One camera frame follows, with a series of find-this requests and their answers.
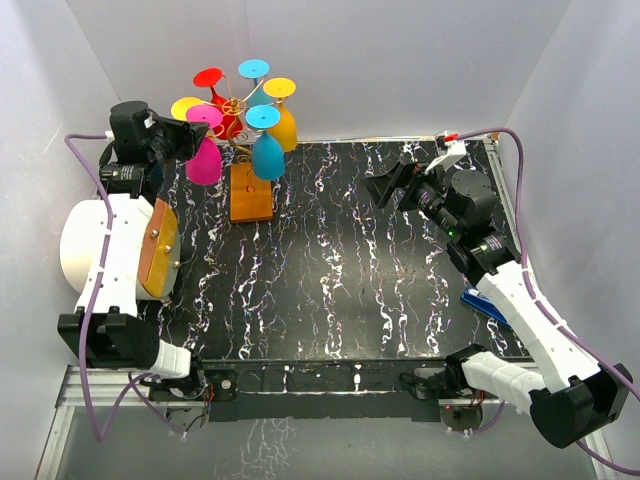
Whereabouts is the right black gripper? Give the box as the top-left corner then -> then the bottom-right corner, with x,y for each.
361,157 -> 462,239

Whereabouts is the orange glass yellow base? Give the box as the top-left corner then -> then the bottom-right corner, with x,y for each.
263,77 -> 298,152
170,96 -> 205,121

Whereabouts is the magenta wine glass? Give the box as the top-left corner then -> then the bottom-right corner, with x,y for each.
186,104 -> 223,186

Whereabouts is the blue wine glass front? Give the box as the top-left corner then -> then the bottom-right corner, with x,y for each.
245,105 -> 285,181

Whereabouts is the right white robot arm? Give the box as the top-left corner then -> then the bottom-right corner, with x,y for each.
361,162 -> 632,448

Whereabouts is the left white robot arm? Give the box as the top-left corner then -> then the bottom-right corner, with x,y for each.
57,101 -> 208,399

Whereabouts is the red wine glass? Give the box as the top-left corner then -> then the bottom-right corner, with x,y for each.
192,67 -> 243,140

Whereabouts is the orange wooden rack base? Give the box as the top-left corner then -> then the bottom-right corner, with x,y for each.
230,163 -> 274,223

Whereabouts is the teal wine glass back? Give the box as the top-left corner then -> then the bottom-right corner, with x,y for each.
238,59 -> 271,107

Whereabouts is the white cylinder drum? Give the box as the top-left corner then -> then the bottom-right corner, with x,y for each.
60,193 -> 181,305

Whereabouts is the blue stapler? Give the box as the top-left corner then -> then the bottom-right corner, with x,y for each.
460,287 -> 511,328

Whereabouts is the gold wire glass rack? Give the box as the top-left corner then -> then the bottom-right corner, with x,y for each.
207,74 -> 265,164

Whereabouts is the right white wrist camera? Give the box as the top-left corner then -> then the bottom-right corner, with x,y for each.
423,131 -> 467,174

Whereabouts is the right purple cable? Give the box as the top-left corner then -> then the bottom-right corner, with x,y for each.
434,126 -> 640,476

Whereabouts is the purple cable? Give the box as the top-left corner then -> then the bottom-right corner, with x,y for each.
64,132 -> 189,444
434,126 -> 640,476

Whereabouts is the black front mounting rail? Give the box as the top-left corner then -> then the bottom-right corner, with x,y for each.
134,357 -> 506,426

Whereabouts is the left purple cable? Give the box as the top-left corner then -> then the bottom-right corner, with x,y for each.
64,132 -> 189,444

